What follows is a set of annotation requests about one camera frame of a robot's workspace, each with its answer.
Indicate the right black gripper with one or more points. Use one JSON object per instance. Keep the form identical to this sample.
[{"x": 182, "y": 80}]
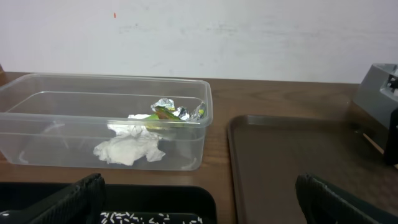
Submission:
[{"x": 390, "y": 152}]

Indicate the brown serving tray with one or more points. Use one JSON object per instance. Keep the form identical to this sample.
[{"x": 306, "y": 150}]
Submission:
[{"x": 268, "y": 153}]

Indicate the wooden chopstick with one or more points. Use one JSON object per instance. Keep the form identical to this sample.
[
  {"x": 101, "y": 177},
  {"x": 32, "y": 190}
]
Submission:
[{"x": 374, "y": 144}]

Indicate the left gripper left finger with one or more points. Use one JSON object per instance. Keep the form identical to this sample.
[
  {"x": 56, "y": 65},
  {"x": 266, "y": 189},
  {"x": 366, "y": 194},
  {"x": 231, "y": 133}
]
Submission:
[{"x": 81, "y": 202}]

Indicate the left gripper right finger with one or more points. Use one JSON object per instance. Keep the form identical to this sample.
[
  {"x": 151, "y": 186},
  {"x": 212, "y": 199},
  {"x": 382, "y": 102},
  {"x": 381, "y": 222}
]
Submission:
[{"x": 324, "y": 203}]

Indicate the pile of white rice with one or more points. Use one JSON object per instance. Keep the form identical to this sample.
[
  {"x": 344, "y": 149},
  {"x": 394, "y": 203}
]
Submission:
[{"x": 149, "y": 218}]

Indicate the black waste tray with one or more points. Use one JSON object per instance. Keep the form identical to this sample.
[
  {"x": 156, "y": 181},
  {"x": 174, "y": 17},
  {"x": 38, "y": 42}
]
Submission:
[{"x": 121, "y": 198}]

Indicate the grey dishwasher rack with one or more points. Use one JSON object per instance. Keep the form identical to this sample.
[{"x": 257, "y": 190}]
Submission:
[{"x": 375, "y": 94}]

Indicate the yellow silver snack wrapper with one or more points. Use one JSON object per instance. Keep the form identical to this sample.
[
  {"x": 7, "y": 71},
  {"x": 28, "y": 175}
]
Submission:
[{"x": 167, "y": 115}]

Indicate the clear plastic bin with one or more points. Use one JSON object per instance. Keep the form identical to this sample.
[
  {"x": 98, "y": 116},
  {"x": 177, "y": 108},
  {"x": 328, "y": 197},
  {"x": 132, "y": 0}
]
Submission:
[{"x": 58, "y": 119}]

